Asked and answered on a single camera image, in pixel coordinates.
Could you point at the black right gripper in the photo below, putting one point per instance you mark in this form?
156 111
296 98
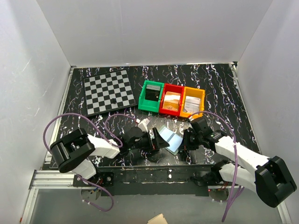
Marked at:
186 146

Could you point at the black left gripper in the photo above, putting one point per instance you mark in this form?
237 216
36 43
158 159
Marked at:
155 144

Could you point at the mint green card holder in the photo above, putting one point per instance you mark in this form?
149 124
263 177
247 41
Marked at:
173 139

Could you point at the black VIP credit card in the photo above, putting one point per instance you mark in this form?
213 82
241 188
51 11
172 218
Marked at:
152 95

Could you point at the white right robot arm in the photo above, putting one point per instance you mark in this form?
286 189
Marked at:
268 177

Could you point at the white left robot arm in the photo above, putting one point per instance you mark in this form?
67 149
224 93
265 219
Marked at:
71 152

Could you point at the orange white cards stack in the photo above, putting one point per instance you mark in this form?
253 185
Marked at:
171 101

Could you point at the black cards stack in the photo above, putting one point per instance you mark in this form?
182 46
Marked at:
153 87

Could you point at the green plastic bin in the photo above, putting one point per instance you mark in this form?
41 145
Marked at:
147 105

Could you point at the orange plastic bin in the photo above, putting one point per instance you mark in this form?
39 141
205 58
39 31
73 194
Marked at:
194 92

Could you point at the red plastic bin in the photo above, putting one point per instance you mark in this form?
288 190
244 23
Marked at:
172 88

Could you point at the black grey chessboard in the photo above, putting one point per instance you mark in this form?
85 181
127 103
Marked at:
108 92

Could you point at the cardboard piece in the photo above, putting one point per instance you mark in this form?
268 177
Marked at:
158 219

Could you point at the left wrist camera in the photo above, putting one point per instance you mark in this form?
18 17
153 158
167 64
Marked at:
142 124

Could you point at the black mounting base rail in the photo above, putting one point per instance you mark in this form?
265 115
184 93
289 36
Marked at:
156 180

